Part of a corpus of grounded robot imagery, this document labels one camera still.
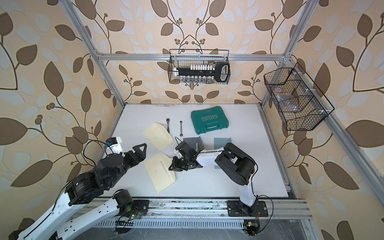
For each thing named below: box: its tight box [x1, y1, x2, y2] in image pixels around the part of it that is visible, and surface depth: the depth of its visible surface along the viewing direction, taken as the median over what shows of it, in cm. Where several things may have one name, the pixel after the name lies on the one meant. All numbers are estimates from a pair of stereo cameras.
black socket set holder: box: [176, 62, 230, 83], surface depth 85 cm
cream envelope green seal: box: [143, 151, 176, 194], surface depth 88 cm
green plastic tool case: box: [190, 106, 229, 135], surface depth 108 cm
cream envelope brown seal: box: [142, 122, 174, 152], surface depth 104 cm
